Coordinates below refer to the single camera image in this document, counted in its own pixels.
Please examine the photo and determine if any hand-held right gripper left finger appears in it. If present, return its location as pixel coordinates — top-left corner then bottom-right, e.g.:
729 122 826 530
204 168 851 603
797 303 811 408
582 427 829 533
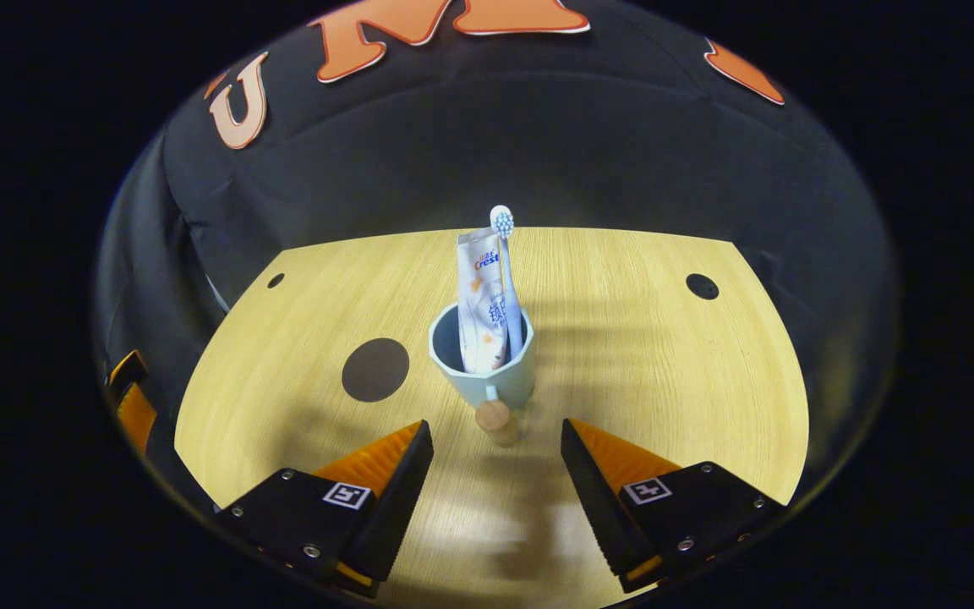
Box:
216 420 435 598

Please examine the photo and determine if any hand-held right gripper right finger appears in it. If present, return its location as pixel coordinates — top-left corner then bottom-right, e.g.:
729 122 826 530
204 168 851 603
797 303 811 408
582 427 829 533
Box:
561 418 787 595

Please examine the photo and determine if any dark brown round coaster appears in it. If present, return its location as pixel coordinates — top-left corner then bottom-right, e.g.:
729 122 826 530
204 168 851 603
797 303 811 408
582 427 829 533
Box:
342 337 410 403

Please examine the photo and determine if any light blue cup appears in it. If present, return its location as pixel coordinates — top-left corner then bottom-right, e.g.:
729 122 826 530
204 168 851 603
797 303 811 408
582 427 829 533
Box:
428 303 536 447

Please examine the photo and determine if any white toothpaste tube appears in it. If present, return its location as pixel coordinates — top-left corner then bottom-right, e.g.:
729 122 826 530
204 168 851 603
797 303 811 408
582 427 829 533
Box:
456 227 526 375

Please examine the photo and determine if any white toothbrush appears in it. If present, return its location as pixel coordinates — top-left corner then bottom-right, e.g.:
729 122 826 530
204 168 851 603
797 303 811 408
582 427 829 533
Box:
490 205 526 363

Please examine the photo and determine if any wooden desktop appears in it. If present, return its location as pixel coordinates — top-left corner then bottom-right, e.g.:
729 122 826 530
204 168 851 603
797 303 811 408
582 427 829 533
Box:
174 227 809 609

